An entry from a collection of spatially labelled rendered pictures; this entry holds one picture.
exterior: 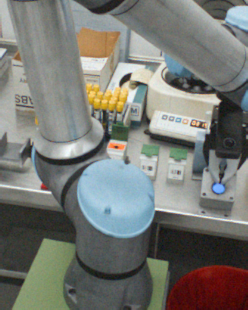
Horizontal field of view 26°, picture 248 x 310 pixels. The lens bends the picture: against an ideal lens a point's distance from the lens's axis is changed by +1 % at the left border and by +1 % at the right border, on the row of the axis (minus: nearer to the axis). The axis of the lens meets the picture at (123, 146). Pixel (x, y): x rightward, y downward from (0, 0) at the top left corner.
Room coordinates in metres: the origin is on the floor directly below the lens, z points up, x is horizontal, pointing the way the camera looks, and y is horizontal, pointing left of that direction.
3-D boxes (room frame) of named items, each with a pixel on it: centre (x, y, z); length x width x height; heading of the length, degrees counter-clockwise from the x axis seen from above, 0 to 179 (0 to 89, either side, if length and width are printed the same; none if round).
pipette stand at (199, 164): (1.06, -0.22, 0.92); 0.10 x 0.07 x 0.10; 84
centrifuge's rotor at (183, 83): (1.33, -0.19, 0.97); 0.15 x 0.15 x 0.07
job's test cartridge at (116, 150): (1.04, 0.02, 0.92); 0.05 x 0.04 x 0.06; 170
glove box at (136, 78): (1.38, -0.02, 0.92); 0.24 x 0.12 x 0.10; 172
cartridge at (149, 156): (1.04, -0.06, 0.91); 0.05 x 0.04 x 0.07; 172
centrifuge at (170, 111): (1.32, -0.18, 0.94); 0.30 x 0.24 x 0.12; 163
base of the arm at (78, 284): (0.65, 0.01, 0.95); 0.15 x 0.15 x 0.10
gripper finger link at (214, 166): (0.94, -0.19, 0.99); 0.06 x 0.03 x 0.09; 172
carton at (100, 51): (1.43, 0.17, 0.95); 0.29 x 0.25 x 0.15; 172
